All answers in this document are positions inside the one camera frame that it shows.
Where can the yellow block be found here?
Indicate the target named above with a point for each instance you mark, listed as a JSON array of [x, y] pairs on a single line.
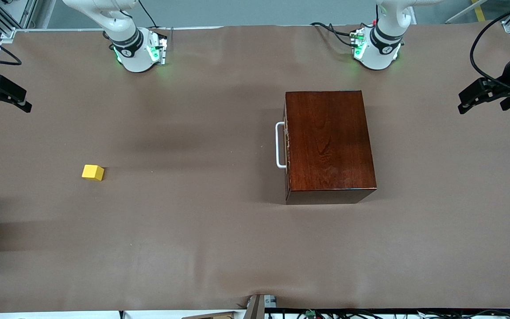
[[92, 173]]

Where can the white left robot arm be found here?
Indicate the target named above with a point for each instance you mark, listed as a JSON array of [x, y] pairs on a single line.
[[381, 48]]

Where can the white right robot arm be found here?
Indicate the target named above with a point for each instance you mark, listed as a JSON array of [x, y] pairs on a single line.
[[133, 57]]

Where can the yellow floor tape strip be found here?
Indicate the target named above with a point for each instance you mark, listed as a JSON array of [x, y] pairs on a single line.
[[478, 11]]

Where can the base connector box green light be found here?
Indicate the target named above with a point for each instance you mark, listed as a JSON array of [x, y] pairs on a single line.
[[358, 43], [158, 46]]

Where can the dark brown wooden cabinet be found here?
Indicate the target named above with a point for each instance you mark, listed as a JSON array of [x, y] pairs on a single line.
[[330, 141]]

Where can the brown table cover sheet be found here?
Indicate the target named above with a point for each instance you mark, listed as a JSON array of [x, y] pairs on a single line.
[[193, 243]]

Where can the green connector plug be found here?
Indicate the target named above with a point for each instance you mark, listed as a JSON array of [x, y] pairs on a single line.
[[310, 313]]

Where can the white numbered tag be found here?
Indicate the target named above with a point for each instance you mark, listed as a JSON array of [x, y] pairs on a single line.
[[270, 301]]

